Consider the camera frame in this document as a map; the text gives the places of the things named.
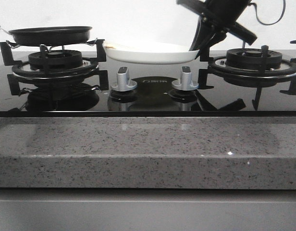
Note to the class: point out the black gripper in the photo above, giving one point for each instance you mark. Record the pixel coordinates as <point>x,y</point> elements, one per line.
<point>216,18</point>

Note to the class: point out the white plate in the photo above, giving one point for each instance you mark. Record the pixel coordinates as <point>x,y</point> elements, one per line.
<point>153,53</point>

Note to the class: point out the black frying pan mint handle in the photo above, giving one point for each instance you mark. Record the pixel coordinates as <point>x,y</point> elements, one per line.
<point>50,36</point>

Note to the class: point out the fried egg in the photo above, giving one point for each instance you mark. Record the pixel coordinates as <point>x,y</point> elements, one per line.
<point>115,46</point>

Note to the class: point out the right silver stove knob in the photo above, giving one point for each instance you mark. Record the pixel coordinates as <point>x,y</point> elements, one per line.
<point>185,82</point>

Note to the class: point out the silver stove knob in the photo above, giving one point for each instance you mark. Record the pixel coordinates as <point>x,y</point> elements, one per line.
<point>124,82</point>
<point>185,82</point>

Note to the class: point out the right burner with pan support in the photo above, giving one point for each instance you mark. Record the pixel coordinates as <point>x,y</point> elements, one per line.
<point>250,67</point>

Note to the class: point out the burner with pan support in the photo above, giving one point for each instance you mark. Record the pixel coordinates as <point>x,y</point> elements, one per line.
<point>54,69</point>
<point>250,67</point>

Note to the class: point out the black glass cooktop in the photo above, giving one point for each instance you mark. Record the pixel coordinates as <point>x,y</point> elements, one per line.
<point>153,96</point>

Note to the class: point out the left silver stove knob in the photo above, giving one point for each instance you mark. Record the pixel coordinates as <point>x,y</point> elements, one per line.
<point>124,82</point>

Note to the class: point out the left burner with pan support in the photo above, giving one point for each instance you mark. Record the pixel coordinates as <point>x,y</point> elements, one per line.
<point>54,69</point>

